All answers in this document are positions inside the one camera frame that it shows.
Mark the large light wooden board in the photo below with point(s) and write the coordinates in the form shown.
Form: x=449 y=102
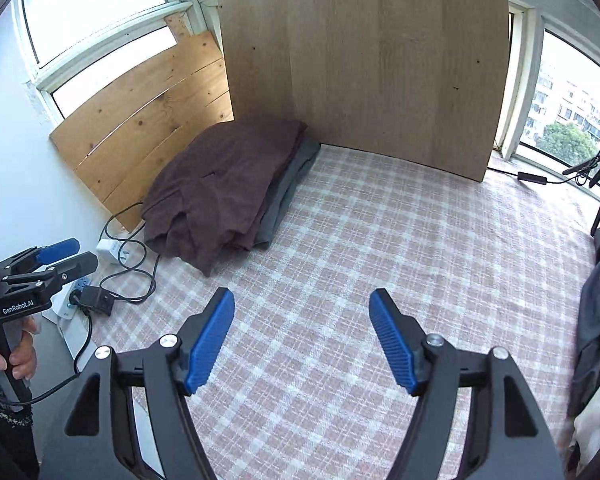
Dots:
x=365 y=60

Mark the dark grey folded garment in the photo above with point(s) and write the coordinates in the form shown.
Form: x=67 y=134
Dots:
x=290 y=180

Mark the pine plank panel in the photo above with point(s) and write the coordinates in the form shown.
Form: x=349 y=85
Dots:
x=140 y=125

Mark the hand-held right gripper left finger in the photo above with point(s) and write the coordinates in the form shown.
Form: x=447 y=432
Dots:
x=210 y=345

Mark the person's left hand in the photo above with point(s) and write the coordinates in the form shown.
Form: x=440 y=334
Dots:
x=24 y=360

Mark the pink plaid blanket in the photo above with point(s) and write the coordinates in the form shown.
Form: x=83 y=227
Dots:
x=355 y=240

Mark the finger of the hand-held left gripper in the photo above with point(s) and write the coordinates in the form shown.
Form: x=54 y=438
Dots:
x=57 y=248
x=75 y=264

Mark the slate grey crumpled garment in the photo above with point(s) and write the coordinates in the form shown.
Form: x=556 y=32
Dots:
x=595 y=310

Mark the person's left forearm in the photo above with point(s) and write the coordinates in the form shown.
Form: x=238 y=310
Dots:
x=5 y=440

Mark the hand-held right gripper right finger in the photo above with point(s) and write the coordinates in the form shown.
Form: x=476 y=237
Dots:
x=395 y=342

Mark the brown fleece sweater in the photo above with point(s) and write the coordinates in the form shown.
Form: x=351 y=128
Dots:
x=220 y=185

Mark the white power strip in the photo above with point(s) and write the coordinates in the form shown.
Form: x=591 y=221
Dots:
x=70 y=332

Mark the white charger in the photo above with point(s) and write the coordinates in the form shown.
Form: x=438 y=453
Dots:
x=111 y=250

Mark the black power adapter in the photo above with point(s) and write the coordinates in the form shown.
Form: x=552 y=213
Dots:
x=100 y=301

